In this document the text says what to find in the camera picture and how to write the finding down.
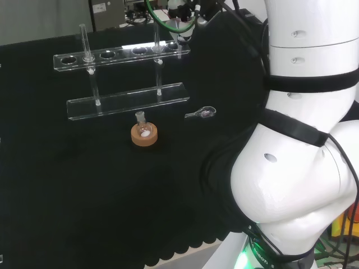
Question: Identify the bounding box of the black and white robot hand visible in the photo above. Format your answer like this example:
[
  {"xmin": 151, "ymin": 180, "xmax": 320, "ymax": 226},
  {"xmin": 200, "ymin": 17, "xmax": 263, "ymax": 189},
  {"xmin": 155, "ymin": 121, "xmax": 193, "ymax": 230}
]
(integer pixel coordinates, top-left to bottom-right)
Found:
[{"xmin": 167, "ymin": 0, "xmax": 225, "ymax": 26}]

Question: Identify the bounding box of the clear acrylic funnel stand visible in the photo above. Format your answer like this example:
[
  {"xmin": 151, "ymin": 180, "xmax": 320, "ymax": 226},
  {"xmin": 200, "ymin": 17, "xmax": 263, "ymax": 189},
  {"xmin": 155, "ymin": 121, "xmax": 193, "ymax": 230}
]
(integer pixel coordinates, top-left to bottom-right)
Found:
[{"xmin": 53, "ymin": 24, "xmax": 191, "ymax": 121}]

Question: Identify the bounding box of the grey cabinet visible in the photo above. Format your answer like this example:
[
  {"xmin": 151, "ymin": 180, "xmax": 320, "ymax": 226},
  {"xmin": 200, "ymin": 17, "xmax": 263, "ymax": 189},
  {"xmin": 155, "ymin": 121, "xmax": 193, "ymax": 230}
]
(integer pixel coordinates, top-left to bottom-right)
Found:
[{"xmin": 88, "ymin": 0, "xmax": 126, "ymax": 33}]

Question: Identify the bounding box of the round-bottom glass flask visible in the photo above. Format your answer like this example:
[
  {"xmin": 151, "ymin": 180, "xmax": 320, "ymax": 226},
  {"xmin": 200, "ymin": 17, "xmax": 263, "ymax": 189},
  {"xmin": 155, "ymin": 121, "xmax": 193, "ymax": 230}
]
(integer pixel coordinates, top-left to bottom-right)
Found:
[{"xmin": 135, "ymin": 111, "xmax": 153, "ymax": 138}]

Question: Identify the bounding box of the black cloth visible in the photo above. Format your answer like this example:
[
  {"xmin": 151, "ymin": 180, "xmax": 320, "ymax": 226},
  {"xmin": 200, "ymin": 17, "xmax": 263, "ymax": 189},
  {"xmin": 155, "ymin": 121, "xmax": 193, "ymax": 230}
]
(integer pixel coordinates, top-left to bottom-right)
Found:
[{"xmin": 0, "ymin": 8, "xmax": 271, "ymax": 267}]

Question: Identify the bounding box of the green cable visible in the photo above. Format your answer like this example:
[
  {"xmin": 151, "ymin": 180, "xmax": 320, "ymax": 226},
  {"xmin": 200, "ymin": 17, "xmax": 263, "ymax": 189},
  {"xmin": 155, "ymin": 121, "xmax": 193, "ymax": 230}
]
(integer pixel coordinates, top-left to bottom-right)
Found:
[{"xmin": 144, "ymin": 0, "xmax": 200, "ymax": 32}]

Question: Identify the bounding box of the black cable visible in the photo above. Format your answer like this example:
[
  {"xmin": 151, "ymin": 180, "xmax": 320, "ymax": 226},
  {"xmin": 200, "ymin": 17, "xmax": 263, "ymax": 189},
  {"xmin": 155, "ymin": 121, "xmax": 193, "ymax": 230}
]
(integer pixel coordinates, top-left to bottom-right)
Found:
[
  {"xmin": 220, "ymin": 0, "xmax": 271, "ymax": 93},
  {"xmin": 326, "ymin": 133, "xmax": 359, "ymax": 260}
]

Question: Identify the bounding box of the cork ring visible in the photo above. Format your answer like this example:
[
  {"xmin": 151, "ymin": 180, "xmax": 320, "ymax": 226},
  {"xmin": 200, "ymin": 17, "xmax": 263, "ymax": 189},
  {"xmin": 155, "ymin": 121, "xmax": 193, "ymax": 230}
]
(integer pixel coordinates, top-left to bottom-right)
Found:
[{"xmin": 131, "ymin": 122, "xmax": 158, "ymax": 147}]

